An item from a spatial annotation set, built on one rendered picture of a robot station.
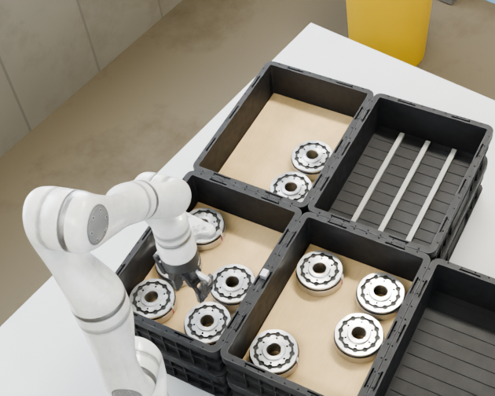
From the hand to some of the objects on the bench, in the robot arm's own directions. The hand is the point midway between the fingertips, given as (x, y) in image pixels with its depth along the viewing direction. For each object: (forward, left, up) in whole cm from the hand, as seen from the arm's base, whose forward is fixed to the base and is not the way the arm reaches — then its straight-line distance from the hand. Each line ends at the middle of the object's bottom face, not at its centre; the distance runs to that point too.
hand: (189, 289), depth 181 cm
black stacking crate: (+12, +7, -26) cm, 29 cm away
